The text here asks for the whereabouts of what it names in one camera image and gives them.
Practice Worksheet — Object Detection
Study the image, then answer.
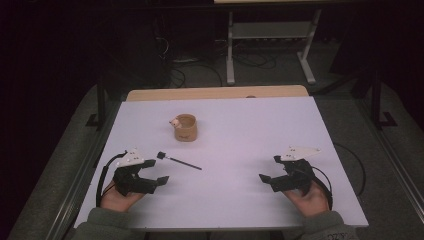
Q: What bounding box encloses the tan cup with animal figure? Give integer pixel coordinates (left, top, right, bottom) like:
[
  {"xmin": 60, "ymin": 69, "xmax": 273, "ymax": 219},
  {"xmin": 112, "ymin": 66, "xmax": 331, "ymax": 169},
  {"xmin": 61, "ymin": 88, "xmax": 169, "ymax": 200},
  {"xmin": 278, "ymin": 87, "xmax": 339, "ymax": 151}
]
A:
[{"xmin": 168, "ymin": 113, "xmax": 199, "ymax": 143}]

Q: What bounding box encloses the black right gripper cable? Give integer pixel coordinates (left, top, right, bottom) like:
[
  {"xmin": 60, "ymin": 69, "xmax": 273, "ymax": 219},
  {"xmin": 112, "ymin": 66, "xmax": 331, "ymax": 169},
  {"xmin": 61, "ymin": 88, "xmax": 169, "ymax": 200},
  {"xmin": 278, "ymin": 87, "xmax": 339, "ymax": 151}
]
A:
[{"xmin": 311, "ymin": 164, "xmax": 335, "ymax": 212}]

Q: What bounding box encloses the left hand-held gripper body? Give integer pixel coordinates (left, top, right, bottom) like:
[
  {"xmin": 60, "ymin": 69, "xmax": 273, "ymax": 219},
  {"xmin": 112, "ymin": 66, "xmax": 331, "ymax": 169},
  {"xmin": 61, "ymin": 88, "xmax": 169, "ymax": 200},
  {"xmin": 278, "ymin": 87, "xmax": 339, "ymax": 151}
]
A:
[{"xmin": 112, "ymin": 148, "xmax": 157, "ymax": 198}]

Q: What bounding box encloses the person's left hand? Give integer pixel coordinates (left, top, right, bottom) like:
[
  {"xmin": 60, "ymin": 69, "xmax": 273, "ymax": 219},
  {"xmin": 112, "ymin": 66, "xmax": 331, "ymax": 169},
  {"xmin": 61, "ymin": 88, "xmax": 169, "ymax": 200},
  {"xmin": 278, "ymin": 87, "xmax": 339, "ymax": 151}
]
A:
[{"xmin": 99, "ymin": 181, "xmax": 146, "ymax": 213}]

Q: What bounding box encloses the black metal stand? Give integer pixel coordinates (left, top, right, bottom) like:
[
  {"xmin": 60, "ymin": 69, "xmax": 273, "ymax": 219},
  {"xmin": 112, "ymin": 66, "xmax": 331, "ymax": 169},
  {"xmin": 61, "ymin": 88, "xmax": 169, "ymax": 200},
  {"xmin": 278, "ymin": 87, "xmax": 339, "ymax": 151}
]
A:
[
  {"xmin": 85, "ymin": 83, "xmax": 108, "ymax": 132},
  {"xmin": 369, "ymin": 69, "xmax": 398, "ymax": 132}
]

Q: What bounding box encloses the black floor cable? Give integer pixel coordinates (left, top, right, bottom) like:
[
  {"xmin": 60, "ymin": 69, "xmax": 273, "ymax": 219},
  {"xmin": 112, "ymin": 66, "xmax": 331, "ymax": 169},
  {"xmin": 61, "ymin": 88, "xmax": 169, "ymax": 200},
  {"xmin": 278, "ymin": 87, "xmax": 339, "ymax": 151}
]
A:
[
  {"xmin": 169, "ymin": 58, "xmax": 224, "ymax": 88},
  {"xmin": 232, "ymin": 51, "xmax": 278, "ymax": 70}
]

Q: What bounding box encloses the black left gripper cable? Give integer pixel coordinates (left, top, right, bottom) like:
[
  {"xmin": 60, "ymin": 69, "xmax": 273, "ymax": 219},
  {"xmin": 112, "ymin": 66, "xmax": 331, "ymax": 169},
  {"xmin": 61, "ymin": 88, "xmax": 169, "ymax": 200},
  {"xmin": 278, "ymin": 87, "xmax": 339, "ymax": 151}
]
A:
[{"xmin": 95, "ymin": 150, "xmax": 129, "ymax": 208}]

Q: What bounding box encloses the black pen with square cap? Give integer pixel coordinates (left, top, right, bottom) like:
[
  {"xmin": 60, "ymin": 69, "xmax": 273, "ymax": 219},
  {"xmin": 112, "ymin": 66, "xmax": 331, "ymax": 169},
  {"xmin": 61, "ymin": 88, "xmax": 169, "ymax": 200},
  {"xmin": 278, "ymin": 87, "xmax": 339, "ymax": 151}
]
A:
[{"xmin": 156, "ymin": 151, "xmax": 203, "ymax": 172}]

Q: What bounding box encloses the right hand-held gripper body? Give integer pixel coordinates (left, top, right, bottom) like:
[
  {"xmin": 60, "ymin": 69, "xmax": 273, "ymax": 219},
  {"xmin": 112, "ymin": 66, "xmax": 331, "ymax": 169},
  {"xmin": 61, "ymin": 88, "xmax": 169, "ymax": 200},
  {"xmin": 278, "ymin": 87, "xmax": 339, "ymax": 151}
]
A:
[{"xmin": 280, "ymin": 145, "xmax": 322, "ymax": 196}]

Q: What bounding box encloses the black cable beside table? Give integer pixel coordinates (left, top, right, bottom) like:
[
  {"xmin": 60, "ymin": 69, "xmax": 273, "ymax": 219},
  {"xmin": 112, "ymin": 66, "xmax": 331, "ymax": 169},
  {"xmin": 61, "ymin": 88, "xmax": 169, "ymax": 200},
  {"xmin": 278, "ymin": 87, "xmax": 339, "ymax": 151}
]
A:
[{"xmin": 333, "ymin": 142, "xmax": 367, "ymax": 198}]

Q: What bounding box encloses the person's right hand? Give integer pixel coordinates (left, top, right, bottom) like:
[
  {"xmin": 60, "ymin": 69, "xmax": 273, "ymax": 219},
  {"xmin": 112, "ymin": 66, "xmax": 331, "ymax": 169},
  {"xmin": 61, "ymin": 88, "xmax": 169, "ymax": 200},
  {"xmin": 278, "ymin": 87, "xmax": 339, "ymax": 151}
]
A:
[{"xmin": 282, "ymin": 181, "xmax": 332, "ymax": 219}]

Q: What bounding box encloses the white metal table frame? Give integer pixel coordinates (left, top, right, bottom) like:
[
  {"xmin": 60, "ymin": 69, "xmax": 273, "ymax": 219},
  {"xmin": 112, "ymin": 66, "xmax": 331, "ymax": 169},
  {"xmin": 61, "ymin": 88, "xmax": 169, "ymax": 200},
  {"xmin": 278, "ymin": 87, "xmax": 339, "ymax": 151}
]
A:
[{"xmin": 225, "ymin": 9, "xmax": 323, "ymax": 86}]

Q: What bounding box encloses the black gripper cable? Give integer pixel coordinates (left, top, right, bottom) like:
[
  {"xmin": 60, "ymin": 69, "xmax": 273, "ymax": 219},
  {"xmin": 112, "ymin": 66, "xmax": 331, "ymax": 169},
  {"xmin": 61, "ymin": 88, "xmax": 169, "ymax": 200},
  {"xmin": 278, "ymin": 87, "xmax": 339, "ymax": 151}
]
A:
[
  {"xmin": 95, "ymin": 150, "xmax": 129, "ymax": 208},
  {"xmin": 311, "ymin": 164, "xmax": 335, "ymax": 212}
]

